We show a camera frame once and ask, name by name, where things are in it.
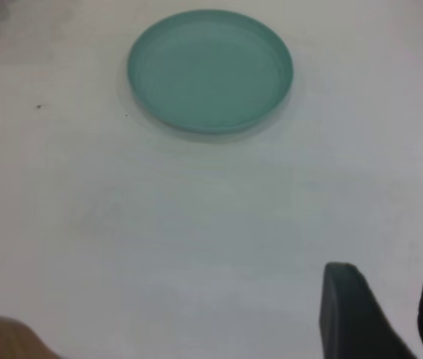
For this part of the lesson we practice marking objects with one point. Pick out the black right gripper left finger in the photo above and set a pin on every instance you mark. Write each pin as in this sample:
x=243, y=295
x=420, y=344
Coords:
x=349, y=321

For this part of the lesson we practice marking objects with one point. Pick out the green round plate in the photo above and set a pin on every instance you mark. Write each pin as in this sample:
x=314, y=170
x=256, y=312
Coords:
x=211, y=75

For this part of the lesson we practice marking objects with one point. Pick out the blurred tan object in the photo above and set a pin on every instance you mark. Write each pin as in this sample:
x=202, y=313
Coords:
x=5, y=338

